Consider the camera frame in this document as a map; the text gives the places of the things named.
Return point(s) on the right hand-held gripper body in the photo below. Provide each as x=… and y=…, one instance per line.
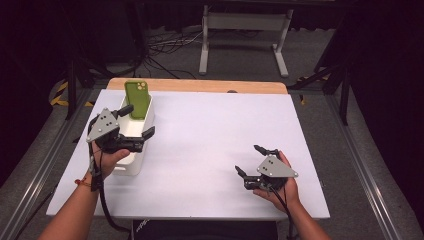
x=275, y=169

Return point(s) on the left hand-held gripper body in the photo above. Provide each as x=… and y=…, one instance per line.
x=105, y=128

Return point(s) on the green phone case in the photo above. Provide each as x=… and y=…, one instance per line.
x=136, y=100

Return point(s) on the white plastic storage box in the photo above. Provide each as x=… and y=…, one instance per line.
x=132, y=165

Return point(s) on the person's right hand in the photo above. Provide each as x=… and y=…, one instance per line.
x=290, y=195

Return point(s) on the person's left hand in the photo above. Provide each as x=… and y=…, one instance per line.
x=106, y=163

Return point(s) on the black tripod stand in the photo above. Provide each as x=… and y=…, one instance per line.
x=71, y=90
x=343, y=96

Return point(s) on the yellow black floor tape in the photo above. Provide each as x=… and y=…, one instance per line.
x=302, y=99
x=61, y=96

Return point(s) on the black case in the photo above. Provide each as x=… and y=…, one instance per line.
x=206, y=230

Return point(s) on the white metal stand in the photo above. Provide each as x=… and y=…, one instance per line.
x=246, y=21

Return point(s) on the aluminium floor rail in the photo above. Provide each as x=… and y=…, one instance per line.
x=360, y=166
x=36, y=180

